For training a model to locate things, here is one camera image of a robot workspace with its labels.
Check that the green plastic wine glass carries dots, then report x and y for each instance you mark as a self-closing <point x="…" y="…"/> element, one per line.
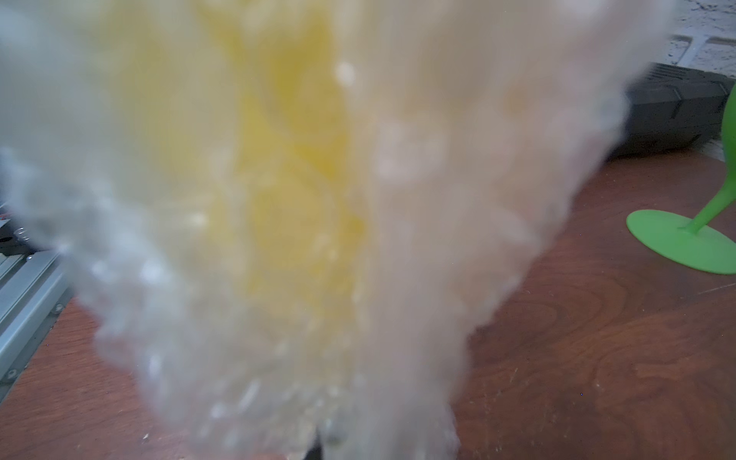
<point x="692" y="242"/>

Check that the black plastic tool case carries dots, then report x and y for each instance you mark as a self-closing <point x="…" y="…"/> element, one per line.
<point x="673" y="108"/>

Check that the yellow plastic wine glass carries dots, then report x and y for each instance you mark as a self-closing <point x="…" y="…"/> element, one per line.
<point x="230" y="113"/>

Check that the bubble wrap sheet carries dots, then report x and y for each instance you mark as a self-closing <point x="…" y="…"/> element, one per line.
<point x="474" y="124"/>

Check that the aluminium mounting rail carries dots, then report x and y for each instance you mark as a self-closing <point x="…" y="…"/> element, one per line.
<point x="34" y="292"/>

